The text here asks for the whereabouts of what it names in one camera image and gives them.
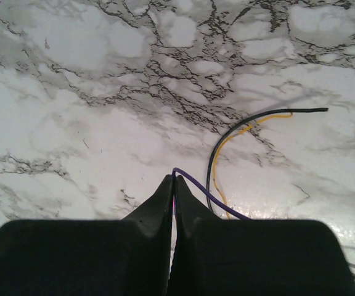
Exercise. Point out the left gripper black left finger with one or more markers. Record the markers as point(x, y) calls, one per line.
point(90, 257)

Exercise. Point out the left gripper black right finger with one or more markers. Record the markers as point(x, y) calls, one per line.
point(253, 257)

